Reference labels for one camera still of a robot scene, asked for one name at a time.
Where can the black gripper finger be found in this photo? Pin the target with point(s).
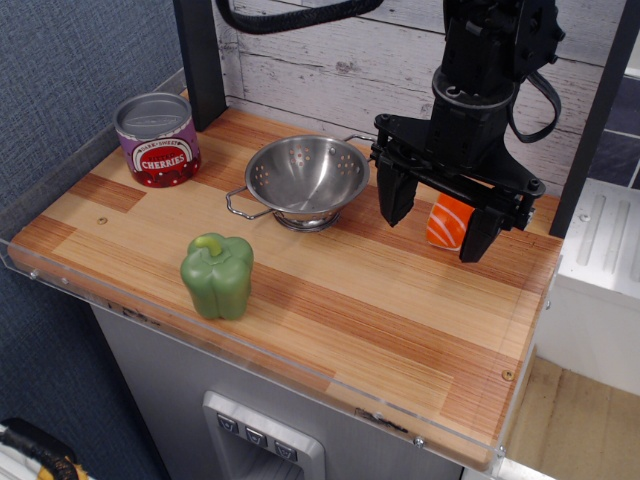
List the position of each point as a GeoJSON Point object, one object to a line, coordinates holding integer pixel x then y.
{"type": "Point", "coordinates": [396, 190]}
{"type": "Point", "coordinates": [483, 228]}

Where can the yellow black object bottom left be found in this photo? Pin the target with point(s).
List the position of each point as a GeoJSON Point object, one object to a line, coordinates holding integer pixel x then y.
{"type": "Point", "coordinates": [28, 452]}

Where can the dark right shelf post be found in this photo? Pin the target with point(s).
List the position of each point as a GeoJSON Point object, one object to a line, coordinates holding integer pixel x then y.
{"type": "Point", "coordinates": [617, 61]}

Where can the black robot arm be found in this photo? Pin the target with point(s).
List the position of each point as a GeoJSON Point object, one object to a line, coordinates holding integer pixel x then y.
{"type": "Point", "coordinates": [491, 48]}

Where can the green toy bell pepper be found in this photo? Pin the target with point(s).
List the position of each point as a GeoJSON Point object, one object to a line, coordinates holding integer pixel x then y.
{"type": "Point", "coordinates": [217, 274]}

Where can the grey toy fridge cabinet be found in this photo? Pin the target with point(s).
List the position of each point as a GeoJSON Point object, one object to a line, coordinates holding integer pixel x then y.
{"type": "Point", "coordinates": [169, 380]}

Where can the orange salmon sushi toy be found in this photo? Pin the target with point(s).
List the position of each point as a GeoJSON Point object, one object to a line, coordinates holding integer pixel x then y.
{"type": "Point", "coordinates": [447, 223]}

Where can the cherries toy can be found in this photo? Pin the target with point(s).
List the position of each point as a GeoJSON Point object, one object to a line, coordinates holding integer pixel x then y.
{"type": "Point", "coordinates": [158, 137]}

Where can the white toy sink counter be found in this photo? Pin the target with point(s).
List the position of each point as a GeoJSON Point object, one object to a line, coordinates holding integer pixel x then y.
{"type": "Point", "coordinates": [590, 324]}

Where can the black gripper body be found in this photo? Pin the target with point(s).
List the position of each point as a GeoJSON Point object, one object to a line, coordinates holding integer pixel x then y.
{"type": "Point", "coordinates": [460, 151]}

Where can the silver metal colander bowl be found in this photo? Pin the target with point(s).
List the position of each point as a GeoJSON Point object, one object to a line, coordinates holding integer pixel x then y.
{"type": "Point", "coordinates": [305, 181]}

